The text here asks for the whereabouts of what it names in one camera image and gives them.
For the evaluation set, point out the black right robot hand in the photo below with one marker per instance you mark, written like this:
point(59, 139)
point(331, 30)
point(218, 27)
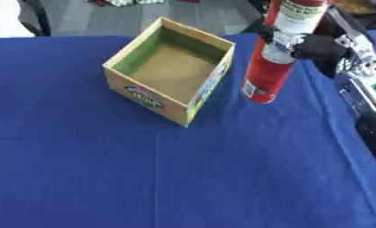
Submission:
point(321, 44)

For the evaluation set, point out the tall red bottle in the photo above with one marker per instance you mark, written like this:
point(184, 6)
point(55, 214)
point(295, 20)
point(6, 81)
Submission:
point(271, 68)

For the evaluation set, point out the tan cardboard box green inside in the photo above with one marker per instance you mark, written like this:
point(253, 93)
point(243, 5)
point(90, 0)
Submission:
point(170, 69)

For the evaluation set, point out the black chair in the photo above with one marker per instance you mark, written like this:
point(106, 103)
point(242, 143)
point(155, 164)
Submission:
point(38, 17)

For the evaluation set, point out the person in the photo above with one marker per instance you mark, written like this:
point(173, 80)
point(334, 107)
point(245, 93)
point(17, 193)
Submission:
point(4, 17)

